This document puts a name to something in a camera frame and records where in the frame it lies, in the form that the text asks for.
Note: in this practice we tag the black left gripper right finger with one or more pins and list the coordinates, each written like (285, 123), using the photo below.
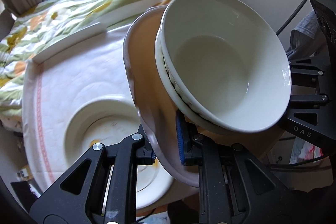
(234, 186)

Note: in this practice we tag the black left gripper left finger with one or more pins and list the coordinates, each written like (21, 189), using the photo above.
(97, 188)

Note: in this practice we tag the white duck cartoon plate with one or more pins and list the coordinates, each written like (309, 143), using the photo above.
(115, 150)

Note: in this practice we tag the brown square dish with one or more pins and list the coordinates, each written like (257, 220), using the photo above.
(157, 109)

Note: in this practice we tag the small white ceramic bowl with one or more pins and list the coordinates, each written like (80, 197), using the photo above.
(228, 61)

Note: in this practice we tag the cream ceramic bowl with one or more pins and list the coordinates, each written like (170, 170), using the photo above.
(178, 96)

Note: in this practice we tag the grey blue hanging garment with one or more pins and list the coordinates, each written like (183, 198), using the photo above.
(306, 39)

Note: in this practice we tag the white pink table cloth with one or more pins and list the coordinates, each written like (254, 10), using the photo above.
(72, 99)

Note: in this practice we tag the floral green striped quilt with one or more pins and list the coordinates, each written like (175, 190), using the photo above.
(35, 30)

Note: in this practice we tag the white tray right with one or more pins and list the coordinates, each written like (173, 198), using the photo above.
(127, 11)

